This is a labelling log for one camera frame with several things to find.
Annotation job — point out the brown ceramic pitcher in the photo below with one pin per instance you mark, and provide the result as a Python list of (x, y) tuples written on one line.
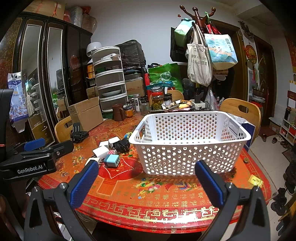
[(118, 112)]

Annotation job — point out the white perforated plastic basket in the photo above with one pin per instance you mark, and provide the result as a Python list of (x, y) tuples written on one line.
[(170, 144)]

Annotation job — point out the dark mirrored wardrobe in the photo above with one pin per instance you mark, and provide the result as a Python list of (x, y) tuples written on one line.
[(51, 54)]

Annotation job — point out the white power strip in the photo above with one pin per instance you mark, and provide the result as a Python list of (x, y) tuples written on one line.
[(201, 104)]

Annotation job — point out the pink polka dot charger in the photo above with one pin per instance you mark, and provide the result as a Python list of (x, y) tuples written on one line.
[(112, 152)]

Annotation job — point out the white cube charger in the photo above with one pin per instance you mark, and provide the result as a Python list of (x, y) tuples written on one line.
[(113, 140)]

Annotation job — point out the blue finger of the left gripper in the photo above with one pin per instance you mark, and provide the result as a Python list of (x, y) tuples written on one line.
[(35, 144)]

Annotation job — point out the cardboard box on table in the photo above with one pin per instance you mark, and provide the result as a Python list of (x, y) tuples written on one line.
[(87, 113)]

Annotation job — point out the green shopping bag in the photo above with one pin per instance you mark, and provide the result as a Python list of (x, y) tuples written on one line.
[(164, 73)]

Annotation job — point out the empty glass jar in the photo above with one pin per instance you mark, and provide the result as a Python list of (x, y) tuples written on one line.
[(145, 108)]

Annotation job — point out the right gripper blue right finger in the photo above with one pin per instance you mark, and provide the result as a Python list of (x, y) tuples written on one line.
[(253, 223)]

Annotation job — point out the wooden coat rack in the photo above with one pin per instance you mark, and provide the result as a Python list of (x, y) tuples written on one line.
[(201, 22)]

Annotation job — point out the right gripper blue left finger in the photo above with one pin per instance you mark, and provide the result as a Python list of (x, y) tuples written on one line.
[(40, 222)]

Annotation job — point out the black storage bag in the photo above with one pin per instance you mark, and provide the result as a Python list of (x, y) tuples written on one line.
[(132, 54)]

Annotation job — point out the white stacked drawer unit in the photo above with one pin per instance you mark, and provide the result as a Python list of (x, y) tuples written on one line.
[(109, 77)]

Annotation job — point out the yellow toy car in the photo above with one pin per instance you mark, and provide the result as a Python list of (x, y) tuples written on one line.
[(127, 135)]

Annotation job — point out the beige canvas tote bag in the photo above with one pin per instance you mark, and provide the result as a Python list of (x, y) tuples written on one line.
[(200, 69)]

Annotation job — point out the white shelf with items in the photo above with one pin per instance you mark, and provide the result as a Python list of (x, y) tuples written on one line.
[(288, 131)]

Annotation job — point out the orange jam jar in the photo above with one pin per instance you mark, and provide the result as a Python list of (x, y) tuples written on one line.
[(128, 109)]

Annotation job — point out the glass jar with olives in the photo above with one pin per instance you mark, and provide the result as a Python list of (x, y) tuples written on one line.
[(157, 96)]

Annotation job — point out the red patterned tablecloth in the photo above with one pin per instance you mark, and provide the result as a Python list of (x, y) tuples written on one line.
[(127, 197)]

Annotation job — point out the wooden chair left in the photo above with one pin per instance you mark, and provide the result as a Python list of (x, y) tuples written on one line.
[(63, 129)]

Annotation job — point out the wooden chair right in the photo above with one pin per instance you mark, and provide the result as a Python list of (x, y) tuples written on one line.
[(245, 110)]

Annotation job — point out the large white plug charger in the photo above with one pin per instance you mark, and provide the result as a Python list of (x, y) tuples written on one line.
[(101, 152)]

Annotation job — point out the white blue paper bag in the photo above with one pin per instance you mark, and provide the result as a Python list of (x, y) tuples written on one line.
[(250, 128)]

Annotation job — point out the blue printed tote bag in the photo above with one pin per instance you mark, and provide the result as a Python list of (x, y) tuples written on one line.
[(222, 52)]

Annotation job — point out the black phone stand holder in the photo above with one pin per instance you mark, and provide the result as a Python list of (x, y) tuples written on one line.
[(77, 135)]

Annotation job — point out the teal cube usb charger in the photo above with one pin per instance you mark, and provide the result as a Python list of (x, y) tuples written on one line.
[(111, 161)]

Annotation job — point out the black power adapter with cable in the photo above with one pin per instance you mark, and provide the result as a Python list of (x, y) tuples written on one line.
[(122, 146)]

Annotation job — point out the white usb charger block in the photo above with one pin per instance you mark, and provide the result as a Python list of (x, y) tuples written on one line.
[(104, 143)]

